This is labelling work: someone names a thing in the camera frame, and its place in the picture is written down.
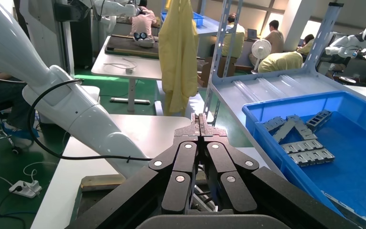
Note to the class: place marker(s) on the black foam container tray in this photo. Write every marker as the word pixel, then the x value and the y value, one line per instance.
pixel 101 181

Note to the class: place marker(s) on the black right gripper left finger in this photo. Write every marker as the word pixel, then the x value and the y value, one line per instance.
pixel 183 158

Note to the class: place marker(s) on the dark slotted metal part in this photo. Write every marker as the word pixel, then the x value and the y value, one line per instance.
pixel 320 119

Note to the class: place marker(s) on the white desk with metal leg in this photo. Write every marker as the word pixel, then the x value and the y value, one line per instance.
pixel 145 71

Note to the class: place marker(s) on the hanging yellow coat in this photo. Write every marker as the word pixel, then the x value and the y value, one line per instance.
pixel 178 57

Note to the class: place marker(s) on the large blue plastic bin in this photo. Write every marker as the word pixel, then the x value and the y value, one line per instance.
pixel 353 177

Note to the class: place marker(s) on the white desk fan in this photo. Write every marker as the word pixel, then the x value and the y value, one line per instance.
pixel 261 49

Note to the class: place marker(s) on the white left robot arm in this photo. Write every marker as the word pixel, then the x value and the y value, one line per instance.
pixel 75 113

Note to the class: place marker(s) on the seated person in jeans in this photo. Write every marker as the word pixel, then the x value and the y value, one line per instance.
pixel 0 94

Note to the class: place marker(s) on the person in pink shirt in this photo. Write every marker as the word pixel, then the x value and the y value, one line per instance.
pixel 143 20

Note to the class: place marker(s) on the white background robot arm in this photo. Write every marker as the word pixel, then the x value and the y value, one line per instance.
pixel 113 8

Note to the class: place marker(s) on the white headset with blue lenses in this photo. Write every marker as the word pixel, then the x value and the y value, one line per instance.
pixel 143 39

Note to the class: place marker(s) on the small blue storage bin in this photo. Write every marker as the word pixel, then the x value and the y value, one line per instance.
pixel 199 19

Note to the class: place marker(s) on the white humanoid robot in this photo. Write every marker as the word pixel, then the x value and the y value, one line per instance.
pixel 344 44

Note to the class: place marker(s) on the black-haired person in yellow coat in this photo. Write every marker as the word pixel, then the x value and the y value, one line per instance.
pixel 281 61

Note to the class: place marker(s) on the black tray with wooden edge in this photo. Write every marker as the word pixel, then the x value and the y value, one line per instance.
pixel 123 45

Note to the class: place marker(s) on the grey laptop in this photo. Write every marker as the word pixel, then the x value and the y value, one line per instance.
pixel 252 33

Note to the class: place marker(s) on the white power strip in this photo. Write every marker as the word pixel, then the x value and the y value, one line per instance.
pixel 25 189

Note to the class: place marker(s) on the white metal shelf rack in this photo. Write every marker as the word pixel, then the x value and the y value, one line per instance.
pixel 281 82

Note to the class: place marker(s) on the person in beige top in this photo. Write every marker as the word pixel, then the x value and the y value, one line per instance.
pixel 276 39

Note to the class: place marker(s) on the brown cardboard box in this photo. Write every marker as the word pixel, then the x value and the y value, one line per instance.
pixel 228 68

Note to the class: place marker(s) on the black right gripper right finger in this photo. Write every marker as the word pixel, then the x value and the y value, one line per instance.
pixel 221 158

